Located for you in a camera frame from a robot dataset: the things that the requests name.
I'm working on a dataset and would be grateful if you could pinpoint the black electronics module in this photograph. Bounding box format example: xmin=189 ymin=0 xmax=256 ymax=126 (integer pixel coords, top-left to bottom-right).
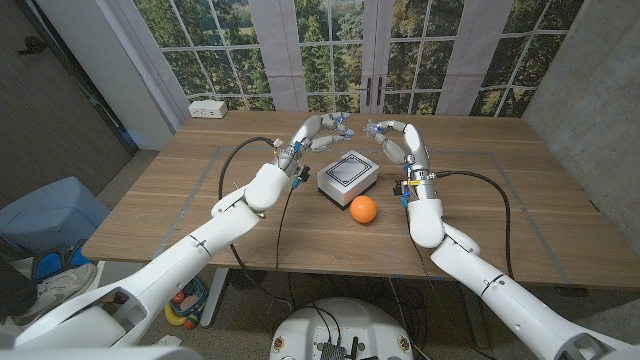
xmin=318 ymin=342 xmax=362 ymax=360

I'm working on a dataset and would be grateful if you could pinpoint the black door handle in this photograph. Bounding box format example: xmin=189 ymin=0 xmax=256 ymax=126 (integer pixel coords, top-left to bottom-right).
xmin=18 ymin=35 xmax=49 ymax=56

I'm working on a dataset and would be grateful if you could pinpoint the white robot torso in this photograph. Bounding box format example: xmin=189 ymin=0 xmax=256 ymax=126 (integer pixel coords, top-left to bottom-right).
xmin=0 ymin=344 xmax=205 ymax=360

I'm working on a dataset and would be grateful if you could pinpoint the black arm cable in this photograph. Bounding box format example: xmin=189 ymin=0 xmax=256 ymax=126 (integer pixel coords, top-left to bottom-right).
xmin=433 ymin=169 xmax=516 ymax=281
xmin=218 ymin=136 xmax=296 ymax=311

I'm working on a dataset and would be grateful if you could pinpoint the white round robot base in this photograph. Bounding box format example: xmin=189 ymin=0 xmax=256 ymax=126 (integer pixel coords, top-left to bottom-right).
xmin=269 ymin=297 xmax=415 ymax=360

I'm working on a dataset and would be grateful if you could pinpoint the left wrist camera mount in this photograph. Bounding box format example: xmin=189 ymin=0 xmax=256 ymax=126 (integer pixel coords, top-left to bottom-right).
xmin=292 ymin=164 xmax=312 ymax=190

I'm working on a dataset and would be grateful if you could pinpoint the yellow toy banana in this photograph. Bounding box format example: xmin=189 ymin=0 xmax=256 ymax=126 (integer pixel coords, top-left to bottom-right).
xmin=163 ymin=303 xmax=187 ymax=327

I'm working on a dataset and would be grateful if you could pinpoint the white box with black frame print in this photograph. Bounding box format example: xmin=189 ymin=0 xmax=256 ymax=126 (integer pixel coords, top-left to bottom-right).
xmin=316 ymin=149 xmax=380 ymax=211

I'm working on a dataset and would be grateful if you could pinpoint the person leg in dark trousers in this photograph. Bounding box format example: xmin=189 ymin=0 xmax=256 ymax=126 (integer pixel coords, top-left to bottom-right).
xmin=0 ymin=259 xmax=39 ymax=324

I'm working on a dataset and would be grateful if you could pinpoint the orange fruit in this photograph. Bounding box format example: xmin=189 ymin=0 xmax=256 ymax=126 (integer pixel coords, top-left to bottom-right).
xmin=349 ymin=195 xmax=378 ymax=225

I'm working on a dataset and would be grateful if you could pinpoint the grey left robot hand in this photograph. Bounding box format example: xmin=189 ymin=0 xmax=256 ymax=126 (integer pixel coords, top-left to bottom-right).
xmin=273 ymin=112 xmax=356 ymax=174

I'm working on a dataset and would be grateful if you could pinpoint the black round floor device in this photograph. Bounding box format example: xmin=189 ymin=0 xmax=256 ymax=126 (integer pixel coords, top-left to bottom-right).
xmin=227 ymin=268 xmax=269 ymax=291

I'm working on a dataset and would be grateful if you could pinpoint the blue plastic object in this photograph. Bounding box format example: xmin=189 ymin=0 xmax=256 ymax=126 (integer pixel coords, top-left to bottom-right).
xmin=32 ymin=242 xmax=94 ymax=281

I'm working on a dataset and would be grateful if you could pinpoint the grey table leg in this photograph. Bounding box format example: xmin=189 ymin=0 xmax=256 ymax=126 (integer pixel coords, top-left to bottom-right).
xmin=459 ymin=279 xmax=491 ymax=349

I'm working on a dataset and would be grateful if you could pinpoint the white power strip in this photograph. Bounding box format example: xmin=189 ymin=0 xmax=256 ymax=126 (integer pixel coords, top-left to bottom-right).
xmin=188 ymin=99 xmax=229 ymax=120

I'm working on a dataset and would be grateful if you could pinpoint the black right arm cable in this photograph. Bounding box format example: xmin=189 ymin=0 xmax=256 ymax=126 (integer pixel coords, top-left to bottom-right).
xmin=433 ymin=169 xmax=516 ymax=281

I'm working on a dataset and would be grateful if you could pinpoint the grey white sneaker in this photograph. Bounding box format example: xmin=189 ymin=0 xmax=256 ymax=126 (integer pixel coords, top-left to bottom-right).
xmin=12 ymin=262 xmax=99 ymax=329

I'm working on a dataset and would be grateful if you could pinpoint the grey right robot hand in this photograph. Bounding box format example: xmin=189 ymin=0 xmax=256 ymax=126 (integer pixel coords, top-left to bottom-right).
xmin=363 ymin=118 xmax=440 ymax=202

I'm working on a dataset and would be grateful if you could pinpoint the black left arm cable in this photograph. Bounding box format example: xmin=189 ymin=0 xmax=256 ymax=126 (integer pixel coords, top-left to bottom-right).
xmin=218 ymin=136 xmax=296 ymax=311

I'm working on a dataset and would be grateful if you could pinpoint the teal toy basket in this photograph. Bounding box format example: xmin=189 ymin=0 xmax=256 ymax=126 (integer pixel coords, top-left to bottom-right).
xmin=167 ymin=277 xmax=209 ymax=319

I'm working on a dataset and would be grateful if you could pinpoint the blue-grey storage bin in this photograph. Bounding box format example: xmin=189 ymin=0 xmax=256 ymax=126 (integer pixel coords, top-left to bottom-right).
xmin=0 ymin=175 xmax=111 ymax=256

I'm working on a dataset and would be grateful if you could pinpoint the white table leg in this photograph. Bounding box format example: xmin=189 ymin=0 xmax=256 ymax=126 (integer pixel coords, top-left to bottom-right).
xmin=199 ymin=268 xmax=230 ymax=329

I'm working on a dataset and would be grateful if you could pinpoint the printed window backdrop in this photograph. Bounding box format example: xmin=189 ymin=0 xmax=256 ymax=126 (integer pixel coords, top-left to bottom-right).
xmin=107 ymin=0 xmax=586 ymax=119

